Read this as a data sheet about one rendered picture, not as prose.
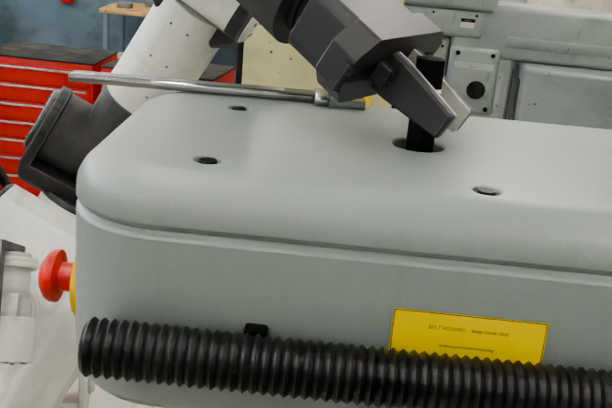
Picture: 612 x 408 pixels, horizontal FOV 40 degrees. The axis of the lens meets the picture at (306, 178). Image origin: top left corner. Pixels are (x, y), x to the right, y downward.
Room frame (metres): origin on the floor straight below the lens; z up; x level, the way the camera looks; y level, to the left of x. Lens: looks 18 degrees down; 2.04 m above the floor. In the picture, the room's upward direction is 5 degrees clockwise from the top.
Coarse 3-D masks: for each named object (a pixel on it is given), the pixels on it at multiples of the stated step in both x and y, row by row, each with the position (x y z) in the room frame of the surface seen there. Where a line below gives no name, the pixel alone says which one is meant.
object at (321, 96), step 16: (80, 80) 0.68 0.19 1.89; (96, 80) 0.68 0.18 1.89; (112, 80) 0.68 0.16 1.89; (128, 80) 0.68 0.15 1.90; (144, 80) 0.68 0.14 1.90; (160, 80) 0.68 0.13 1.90; (176, 80) 0.69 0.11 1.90; (192, 80) 0.69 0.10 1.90; (240, 96) 0.68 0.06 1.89; (256, 96) 0.68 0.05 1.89; (272, 96) 0.68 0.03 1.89; (288, 96) 0.68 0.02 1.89; (304, 96) 0.68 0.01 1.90; (320, 96) 0.68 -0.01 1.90
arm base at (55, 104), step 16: (64, 96) 0.98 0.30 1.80; (48, 112) 0.96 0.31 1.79; (32, 128) 0.96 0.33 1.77; (48, 128) 0.95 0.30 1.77; (32, 144) 0.95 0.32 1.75; (32, 160) 0.95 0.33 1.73; (32, 176) 0.96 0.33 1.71; (48, 176) 0.96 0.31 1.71; (64, 176) 0.98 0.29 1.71; (48, 192) 0.96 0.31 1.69; (64, 192) 0.97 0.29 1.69
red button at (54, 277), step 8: (48, 256) 0.58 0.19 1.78; (56, 256) 0.58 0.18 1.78; (64, 256) 0.59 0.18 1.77; (48, 264) 0.57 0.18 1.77; (56, 264) 0.58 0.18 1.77; (64, 264) 0.58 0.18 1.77; (72, 264) 0.58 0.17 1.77; (40, 272) 0.57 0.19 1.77; (48, 272) 0.57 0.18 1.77; (56, 272) 0.58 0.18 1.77; (64, 272) 0.58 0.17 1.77; (40, 280) 0.57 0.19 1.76; (48, 280) 0.57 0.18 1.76; (56, 280) 0.58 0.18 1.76; (64, 280) 0.58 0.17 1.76; (40, 288) 0.57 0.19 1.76; (48, 288) 0.57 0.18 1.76; (56, 288) 0.58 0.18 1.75; (64, 288) 0.58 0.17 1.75; (48, 296) 0.57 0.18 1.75; (56, 296) 0.58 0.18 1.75
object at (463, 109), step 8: (416, 48) 0.60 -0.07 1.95; (408, 56) 0.60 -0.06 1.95; (448, 88) 0.58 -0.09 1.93; (448, 96) 0.58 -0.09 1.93; (456, 96) 0.58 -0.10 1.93; (448, 104) 0.58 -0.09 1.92; (456, 104) 0.58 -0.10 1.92; (464, 104) 0.57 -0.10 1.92; (456, 112) 0.58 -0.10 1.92; (464, 112) 0.57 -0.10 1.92; (472, 112) 0.58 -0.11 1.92; (456, 120) 0.57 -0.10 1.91; (464, 120) 0.58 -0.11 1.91; (448, 128) 0.58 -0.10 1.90; (456, 128) 0.57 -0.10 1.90
